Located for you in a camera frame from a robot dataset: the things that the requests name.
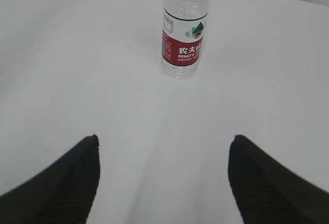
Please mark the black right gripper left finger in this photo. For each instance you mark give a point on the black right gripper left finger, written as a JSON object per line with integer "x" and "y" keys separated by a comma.
{"x": 64, "y": 192}

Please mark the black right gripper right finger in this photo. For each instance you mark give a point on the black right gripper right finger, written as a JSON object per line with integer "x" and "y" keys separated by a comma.
{"x": 265, "y": 191}

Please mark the clear water bottle red label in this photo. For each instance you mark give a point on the clear water bottle red label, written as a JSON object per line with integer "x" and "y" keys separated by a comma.
{"x": 184, "y": 25}

